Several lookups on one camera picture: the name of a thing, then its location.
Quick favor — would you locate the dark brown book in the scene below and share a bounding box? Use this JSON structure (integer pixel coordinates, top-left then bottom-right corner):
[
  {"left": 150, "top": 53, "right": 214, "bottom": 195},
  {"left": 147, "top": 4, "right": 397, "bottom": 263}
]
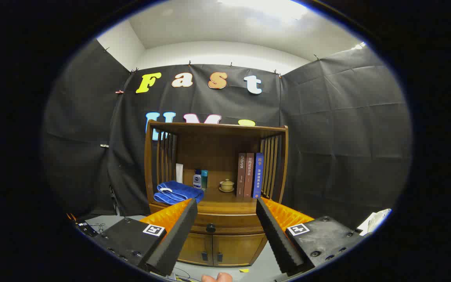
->
[{"left": 236, "top": 153, "right": 247, "bottom": 197}]

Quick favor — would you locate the brown wooden cabinet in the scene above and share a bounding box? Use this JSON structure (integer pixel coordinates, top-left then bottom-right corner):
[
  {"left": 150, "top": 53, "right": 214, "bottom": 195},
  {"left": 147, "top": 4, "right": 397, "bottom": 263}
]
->
[{"left": 144, "top": 121, "right": 289, "bottom": 268}]

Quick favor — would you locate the wooden countertop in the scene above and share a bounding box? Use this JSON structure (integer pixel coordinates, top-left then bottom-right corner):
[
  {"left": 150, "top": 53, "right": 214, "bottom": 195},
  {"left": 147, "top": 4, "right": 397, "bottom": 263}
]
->
[{"left": 149, "top": 184, "right": 279, "bottom": 215}]

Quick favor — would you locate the wooden drawer with black knob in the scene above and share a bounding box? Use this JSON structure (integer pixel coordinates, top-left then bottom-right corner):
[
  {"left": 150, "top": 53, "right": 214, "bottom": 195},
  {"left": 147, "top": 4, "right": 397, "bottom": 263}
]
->
[{"left": 189, "top": 213, "right": 266, "bottom": 235}]

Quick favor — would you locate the reddish brown book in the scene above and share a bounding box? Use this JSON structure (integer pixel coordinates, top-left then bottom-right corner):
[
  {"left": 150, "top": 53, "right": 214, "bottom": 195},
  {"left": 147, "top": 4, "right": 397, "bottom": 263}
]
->
[{"left": 244, "top": 153, "right": 255, "bottom": 198}]

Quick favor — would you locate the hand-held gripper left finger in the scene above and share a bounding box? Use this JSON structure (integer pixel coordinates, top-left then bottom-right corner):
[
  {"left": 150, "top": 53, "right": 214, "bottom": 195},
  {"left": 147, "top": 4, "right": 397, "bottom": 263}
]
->
[{"left": 92, "top": 198, "right": 198, "bottom": 277}]

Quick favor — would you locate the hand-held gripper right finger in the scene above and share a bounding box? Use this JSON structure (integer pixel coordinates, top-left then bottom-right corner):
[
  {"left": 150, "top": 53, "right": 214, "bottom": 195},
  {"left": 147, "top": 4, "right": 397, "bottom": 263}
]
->
[{"left": 256, "top": 197, "right": 367, "bottom": 275}]

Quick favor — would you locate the white object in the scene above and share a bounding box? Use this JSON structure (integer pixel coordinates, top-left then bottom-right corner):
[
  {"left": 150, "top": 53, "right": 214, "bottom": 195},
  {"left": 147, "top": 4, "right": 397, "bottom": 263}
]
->
[{"left": 357, "top": 209, "right": 392, "bottom": 235}]

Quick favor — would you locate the wooden cabinet door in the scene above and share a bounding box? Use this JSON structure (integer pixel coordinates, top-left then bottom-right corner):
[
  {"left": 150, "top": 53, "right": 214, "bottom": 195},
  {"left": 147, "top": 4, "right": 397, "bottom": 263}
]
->
[
  {"left": 212, "top": 234, "right": 267, "bottom": 267},
  {"left": 178, "top": 233, "right": 214, "bottom": 266}
]

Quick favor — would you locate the black floor device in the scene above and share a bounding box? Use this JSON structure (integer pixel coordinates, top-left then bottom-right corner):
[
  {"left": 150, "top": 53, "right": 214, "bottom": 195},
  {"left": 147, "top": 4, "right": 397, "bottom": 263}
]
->
[{"left": 75, "top": 221, "right": 99, "bottom": 237}]

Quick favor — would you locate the blue book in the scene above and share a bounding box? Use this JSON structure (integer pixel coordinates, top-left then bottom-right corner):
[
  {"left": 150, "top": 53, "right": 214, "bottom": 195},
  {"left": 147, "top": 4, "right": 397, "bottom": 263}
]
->
[{"left": 251, "top": 153, "right": 264, "bottom": 199}]

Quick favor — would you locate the black backdrop cloth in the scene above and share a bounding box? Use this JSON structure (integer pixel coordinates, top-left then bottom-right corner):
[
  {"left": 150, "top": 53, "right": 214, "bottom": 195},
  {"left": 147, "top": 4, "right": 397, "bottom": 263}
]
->
[{"left": 42, "top": 39, "right": 412, "bottom": 230}]

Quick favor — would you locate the folded blue towel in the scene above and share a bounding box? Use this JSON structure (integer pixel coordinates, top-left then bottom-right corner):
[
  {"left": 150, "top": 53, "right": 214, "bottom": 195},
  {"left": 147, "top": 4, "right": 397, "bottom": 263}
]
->
[{"left": 154, "top": 181, "right": 205, "bottom": 205}]

